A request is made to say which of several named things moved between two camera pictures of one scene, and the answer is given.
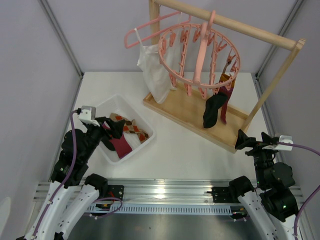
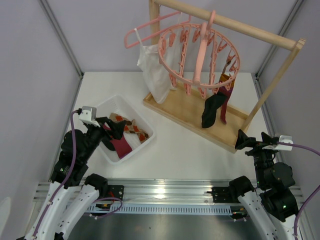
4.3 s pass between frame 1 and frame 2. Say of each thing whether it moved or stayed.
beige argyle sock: moved
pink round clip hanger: stayed
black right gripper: stayed
